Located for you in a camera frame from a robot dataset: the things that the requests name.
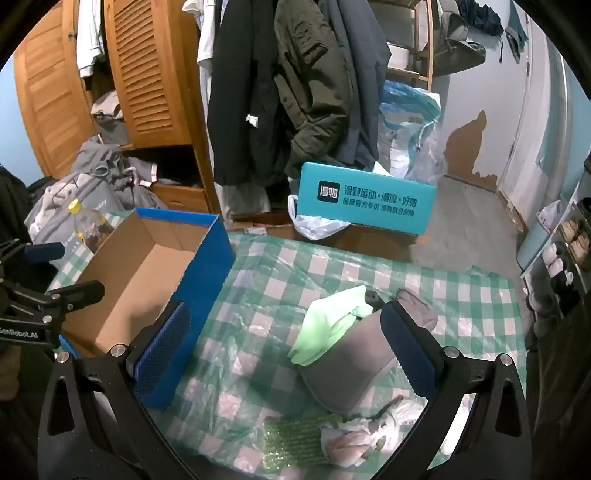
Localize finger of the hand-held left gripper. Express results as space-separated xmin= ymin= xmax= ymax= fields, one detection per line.
xmin=0 ymin=239 xmax=65 ymax=281
xmin=0 ymin=281 xmax=106 ymax=320

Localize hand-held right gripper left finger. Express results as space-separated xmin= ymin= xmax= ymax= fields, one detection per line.
xmin=38 ymin=300 xmax=204 ymax=480

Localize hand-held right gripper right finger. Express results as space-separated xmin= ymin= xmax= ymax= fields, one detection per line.
xmin=380 ymin=300 xmax=533 ymax=480

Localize grey socks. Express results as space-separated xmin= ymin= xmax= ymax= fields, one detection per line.
xmin=295 ymin=288 xmax=439 ymax=414

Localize blue cardboard box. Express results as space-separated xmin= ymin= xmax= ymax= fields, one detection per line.
xmin=59 ymin=208 xmax=235 ymax=411

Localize light green cloth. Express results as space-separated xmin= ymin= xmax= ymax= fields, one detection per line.
xmin=287 ymin=285 xmax=384 ymax=366

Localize white patterned cloth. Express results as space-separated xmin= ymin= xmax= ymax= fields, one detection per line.
xmin=321 ymin=394 xmax=430 ymax=467

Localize green glittery cloth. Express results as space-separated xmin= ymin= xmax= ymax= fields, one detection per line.
xmin=261 ymin=413 xmax=345 ymax=474

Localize yellow-capped plastic bottle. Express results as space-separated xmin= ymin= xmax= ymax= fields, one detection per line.
xmin=68 ymin=199 xmax=118 ymax=254

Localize grey hoodie pile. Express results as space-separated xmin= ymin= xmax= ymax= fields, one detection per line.
xmin=74 ymin=136 xmax=171 ymax=208

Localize flat brown cardboard box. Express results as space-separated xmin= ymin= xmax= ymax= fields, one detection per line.
xmin=231 ymin=211 xmax=428 ymax=264

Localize green white checkered cloth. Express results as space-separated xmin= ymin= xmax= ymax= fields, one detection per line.
xmin=46 ymin=210 xmax=529 ymax=480

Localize grey folded clothes pile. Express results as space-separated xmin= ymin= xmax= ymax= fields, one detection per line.
xmin=90 ymin=90 xmax=130 ymax=148

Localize teal shoe box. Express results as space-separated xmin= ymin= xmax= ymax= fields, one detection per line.
xmin=295 ymin=161 xmax=438 ymax=238

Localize white plastic bag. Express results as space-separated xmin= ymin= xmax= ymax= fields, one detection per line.
xmin=287 ymin=194 xmax=357 ymax=241

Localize group of shoes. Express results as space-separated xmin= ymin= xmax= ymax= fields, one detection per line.
xmin=529 ymin=198 xmax=591 ymax=319

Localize light grey garment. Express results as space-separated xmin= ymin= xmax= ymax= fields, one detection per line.
xmin=217 ymin=182 xmax=273 ymax=215

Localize small white crumpled bag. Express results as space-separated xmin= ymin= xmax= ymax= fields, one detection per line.
xmin=537 ymin=198 xmax=573 ymax=232

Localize wooden louvred wardrobe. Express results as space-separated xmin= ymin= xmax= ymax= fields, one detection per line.
xmin=13 ymin=0 xmax=222 ymax=215

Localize white garments in wardrobe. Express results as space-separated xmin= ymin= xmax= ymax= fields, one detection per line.
xmin=76 ymin=0 xmax=109 ymax=79

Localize large clear bedding bag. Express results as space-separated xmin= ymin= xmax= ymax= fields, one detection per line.
xmin=379 ymin=78 xmax=446 ymax=183

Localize white shoe rack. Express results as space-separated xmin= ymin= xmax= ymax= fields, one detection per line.
xmin=517 ymin=182 xmax=591 ymax=324

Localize black hanging jacket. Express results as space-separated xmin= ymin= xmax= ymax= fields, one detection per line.
xmin=205 ymin=0 xmax=287 ymax=188

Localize blue-grey hanging jacket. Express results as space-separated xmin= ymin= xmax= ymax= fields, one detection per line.
xmin=318 ymin=0 xmax=393 ymax=169

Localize white door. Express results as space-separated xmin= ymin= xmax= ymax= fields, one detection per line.
xmin=496 ymin=41 xmax=591 ymax=204

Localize white hanging shirt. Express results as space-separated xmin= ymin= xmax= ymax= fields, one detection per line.
xmin=182 ymin=0 xmax=232 ymax=70

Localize grey-green backpack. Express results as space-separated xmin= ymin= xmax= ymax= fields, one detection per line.
xmin=418 ymin=0 xmax=488 ymax=77

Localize teal hanging cloth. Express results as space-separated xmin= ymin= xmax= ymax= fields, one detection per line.
xmin=505 ymin=16 xmax=527 ymax=63

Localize dark blue garment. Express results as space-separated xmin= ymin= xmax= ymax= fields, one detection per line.
xmin=455 ymin=0 xmax=504 ymax=38

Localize wooden shelf frame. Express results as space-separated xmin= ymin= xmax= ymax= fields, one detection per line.
xmin=369 ymin=0 xmax=437 ymax=90

